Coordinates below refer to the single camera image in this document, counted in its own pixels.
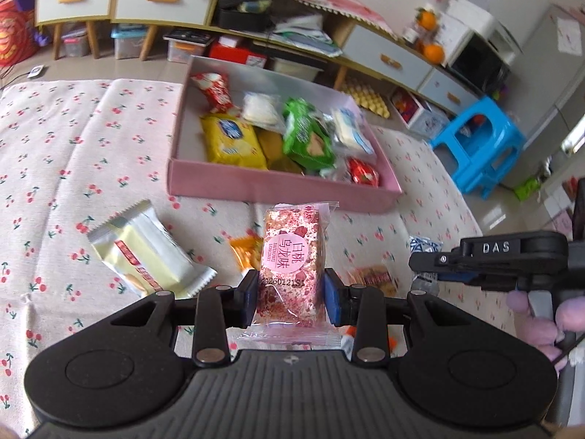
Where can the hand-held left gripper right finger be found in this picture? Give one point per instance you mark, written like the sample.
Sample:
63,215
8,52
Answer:
331,299

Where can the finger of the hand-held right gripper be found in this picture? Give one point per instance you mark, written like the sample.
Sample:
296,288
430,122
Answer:
457,278

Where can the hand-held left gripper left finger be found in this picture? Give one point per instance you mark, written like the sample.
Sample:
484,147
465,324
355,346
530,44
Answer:
249,299

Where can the pink nougat snack packet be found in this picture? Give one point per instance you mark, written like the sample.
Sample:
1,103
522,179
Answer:
290,247

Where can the pink cardboard box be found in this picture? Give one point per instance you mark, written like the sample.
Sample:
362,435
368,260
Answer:
274,187

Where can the gold orange snack packet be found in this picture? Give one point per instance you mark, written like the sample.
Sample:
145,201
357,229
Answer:
269,144

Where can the green snack packet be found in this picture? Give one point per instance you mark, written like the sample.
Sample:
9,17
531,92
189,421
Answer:
304,132

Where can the red white snack packet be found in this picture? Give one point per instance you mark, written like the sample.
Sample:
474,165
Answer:
212,93

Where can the person's right hand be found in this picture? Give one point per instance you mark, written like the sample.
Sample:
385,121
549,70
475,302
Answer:
541,331

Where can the white orange small packet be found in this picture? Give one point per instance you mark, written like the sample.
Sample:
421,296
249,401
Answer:
351,340

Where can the brown snack packet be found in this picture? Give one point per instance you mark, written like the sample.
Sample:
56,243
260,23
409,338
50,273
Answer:
372,279

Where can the small orange snack packet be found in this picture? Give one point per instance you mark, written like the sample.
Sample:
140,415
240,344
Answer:
247,251

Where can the green floor object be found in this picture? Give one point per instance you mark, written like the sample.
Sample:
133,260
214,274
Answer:
525,188

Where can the cream white snack packet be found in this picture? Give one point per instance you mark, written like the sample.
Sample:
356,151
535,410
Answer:
146,251

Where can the blue plastic stool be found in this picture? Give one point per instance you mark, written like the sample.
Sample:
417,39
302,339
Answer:
493,146

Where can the small red snack packet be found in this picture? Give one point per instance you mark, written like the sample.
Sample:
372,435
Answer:
363,171

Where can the yellow snack packet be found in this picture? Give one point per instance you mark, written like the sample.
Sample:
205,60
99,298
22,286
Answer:
228,141

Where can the colourful toy box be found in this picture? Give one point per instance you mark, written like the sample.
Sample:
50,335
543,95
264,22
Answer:
425,121

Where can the white pale blue snack packet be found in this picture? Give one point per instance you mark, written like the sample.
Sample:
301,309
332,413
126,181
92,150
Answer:
352,130

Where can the grey refrigerator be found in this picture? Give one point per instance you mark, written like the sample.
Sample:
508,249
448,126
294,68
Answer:
548,77

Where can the white round snack packet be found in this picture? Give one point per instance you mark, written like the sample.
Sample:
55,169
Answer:
260,109

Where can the yellow egg tray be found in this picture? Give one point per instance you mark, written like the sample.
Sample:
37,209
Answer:
365,98

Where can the black white microwave oven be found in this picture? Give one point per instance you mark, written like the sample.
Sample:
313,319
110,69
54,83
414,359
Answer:
480,64

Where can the orange fruit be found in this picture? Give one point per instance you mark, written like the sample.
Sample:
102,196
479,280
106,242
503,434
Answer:
428,20
434,54

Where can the white plastic bin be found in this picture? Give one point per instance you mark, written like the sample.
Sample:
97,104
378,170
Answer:
297,71

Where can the cherry print cloth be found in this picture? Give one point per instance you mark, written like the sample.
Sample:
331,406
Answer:
68,146

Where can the red box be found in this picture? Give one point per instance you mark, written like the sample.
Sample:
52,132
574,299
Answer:
233,52

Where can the black lid plastic bin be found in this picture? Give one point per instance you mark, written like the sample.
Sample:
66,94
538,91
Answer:
183,50

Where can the white cardboard box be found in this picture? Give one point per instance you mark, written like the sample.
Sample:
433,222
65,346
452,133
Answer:
466,11

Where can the stack of papers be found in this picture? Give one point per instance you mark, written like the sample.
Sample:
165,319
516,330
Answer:
301,27

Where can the black storage box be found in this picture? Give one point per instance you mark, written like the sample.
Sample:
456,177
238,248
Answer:
242,20

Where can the blue lid plastic bin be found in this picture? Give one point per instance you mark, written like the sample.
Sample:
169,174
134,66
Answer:
128,45

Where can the small clear plastic bin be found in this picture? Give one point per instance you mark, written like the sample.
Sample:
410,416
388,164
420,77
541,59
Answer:
75,45

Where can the small white floor device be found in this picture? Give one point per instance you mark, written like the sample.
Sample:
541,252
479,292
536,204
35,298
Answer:
36,72

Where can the white wooden tv cabinet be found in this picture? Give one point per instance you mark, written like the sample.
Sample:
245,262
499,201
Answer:
58,41

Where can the red gift bag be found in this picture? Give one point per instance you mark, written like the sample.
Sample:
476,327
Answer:
16,32

